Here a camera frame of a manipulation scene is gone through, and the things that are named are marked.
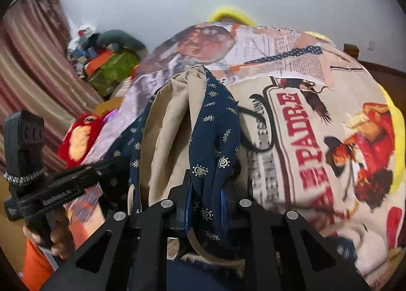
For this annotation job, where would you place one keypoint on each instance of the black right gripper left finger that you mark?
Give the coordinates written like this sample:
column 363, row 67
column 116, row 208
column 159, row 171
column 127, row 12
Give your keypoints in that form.
column 128, row 252

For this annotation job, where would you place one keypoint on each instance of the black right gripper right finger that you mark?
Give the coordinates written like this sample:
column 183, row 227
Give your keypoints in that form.
column 284, row 252

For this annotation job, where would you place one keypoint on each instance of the navy patterned garment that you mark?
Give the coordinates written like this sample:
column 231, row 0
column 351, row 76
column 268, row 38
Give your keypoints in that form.
column 212, row 133

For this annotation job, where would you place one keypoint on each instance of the orange left sleeve forearm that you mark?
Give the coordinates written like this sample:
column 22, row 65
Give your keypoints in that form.
column 36, row 269

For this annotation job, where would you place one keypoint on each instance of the left hand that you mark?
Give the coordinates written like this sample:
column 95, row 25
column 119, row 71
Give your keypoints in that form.
column 61, row 236

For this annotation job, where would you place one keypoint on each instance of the red plush toy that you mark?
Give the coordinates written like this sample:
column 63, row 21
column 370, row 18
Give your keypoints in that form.
column 80, row 138

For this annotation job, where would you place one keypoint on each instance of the striped maroon curtain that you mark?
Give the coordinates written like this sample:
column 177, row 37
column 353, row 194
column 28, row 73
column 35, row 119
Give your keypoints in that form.
column 36, row 75

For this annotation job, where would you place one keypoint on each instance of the printed newspaper bed sheet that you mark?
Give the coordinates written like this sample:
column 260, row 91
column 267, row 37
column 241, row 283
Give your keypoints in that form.
column 318, row 134

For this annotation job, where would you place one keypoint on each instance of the green box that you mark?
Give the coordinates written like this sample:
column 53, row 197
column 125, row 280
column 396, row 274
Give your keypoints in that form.
column 108, row 70

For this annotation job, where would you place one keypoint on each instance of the wooden headboard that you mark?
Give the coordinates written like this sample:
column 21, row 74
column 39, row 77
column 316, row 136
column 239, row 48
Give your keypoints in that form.
column 393, row 81

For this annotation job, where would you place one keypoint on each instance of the yellow pillow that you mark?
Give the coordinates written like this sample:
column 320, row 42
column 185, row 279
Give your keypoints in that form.
column 228, row 13

